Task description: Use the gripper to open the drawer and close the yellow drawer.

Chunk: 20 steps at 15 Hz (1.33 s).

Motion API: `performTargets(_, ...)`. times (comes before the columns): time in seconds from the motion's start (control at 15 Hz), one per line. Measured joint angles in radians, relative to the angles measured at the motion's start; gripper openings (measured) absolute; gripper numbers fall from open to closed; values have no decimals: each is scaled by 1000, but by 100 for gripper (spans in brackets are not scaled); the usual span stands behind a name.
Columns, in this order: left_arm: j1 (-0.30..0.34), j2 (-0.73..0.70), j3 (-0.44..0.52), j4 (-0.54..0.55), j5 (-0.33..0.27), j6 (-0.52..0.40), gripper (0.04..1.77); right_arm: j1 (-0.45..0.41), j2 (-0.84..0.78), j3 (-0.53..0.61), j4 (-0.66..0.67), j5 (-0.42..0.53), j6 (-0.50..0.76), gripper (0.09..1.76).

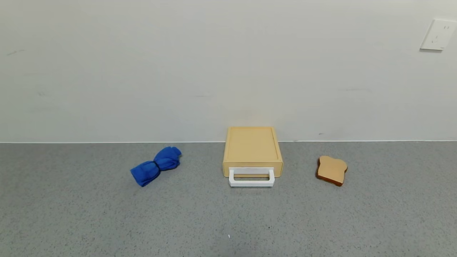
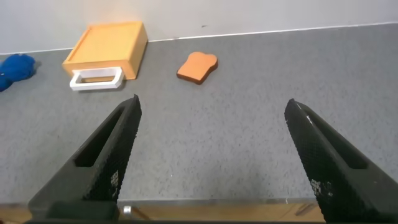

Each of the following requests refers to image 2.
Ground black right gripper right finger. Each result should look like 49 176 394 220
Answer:
284 98 398 223

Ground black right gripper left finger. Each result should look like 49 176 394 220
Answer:
27 94 143 217

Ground yellow drawer with white handle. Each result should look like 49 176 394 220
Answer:
68 66 126 92

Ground blue rolled cloth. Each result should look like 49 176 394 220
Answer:
0 53 37 93

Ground toy toast slice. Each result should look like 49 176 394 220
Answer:
176 51 219 86

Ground wooden tray with white handle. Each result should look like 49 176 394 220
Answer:
62 21 149 82

